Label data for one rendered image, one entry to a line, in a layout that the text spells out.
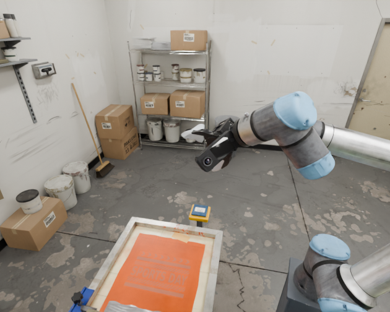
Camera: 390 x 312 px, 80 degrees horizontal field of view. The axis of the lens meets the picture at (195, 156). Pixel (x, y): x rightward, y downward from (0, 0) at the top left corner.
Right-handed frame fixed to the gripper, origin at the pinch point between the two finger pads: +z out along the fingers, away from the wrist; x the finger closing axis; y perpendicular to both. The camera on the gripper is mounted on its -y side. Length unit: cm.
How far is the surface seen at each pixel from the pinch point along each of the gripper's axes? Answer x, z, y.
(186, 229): -46, 69, 6
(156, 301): -47, 54, -33
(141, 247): -34, 79, -17
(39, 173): 51, 281, 1
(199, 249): -56, 59, 0
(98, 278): -24, 73, -41
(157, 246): -40, 74, -11
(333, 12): -40, 52, 366
